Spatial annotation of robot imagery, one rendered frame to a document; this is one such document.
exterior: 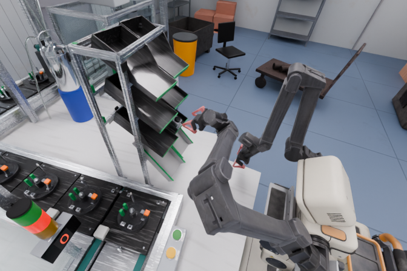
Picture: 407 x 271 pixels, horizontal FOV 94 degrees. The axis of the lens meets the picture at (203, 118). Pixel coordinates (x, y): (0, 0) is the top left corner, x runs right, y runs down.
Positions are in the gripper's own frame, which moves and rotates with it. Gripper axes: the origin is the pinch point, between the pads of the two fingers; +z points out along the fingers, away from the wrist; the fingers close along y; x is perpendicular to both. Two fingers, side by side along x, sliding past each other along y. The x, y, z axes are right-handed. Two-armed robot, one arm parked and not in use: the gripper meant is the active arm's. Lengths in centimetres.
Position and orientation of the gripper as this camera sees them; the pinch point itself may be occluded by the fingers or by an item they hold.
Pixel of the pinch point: (188, 119)
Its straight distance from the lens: 93.8
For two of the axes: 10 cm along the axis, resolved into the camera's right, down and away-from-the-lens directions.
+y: -4.3, 5.7, -7.0
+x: 3.0, 8.2, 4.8
